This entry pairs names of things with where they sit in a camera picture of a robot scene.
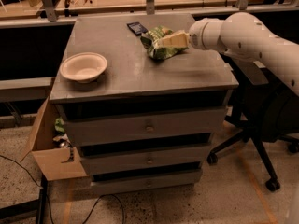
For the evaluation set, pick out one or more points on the grey drawer cabinet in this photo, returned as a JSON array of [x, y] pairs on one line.
[[143, 124]]

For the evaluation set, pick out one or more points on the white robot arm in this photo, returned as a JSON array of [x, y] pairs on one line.
[[244, 37]]

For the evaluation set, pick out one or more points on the open cardboard box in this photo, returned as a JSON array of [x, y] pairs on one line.
[[55, 163]]

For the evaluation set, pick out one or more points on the dark blue snack packet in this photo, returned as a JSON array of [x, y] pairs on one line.
[[137, 28]]

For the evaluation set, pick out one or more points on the green bag in box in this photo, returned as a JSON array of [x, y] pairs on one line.
[[59, 125]]

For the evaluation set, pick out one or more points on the black stand leg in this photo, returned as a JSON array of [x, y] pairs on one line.
[[37, 206]]

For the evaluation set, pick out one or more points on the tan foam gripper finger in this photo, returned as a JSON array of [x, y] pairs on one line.
[[179, 39]]

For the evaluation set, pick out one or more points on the wooden workbench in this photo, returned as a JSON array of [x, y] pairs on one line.
[[31, 9]]

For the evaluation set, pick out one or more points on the white paper bowl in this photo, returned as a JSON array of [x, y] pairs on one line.
[[84, 67]]

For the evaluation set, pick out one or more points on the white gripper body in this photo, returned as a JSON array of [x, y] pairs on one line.
[[196, 37]]

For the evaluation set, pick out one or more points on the black office chair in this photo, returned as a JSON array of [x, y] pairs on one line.
[[264, 110]]

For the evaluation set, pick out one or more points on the green jalapeno chip bag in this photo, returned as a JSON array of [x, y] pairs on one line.
[[149, 41]]

